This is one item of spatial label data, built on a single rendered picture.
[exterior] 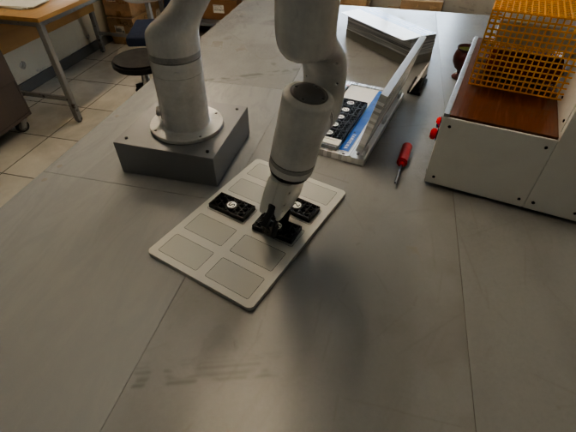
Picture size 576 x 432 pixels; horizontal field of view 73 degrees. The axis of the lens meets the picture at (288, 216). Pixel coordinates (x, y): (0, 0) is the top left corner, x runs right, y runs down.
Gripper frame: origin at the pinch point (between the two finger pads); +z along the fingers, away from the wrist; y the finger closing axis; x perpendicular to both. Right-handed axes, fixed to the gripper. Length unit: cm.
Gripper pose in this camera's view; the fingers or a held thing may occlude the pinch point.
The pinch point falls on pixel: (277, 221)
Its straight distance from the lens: 84.8
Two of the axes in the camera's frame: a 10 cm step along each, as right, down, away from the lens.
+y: -4.7, 6.0, -6.4
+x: 8.6, 4.7, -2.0
